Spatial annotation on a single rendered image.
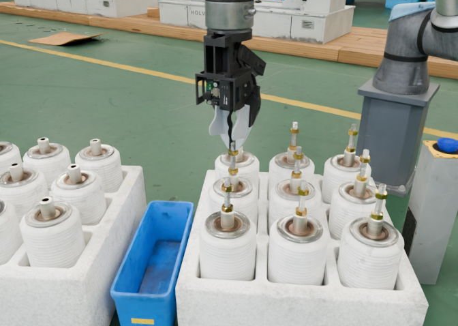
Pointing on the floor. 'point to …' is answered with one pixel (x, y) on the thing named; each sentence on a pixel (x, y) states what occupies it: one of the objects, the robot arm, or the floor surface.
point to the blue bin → (153, 265)
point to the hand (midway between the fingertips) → (234, 140)
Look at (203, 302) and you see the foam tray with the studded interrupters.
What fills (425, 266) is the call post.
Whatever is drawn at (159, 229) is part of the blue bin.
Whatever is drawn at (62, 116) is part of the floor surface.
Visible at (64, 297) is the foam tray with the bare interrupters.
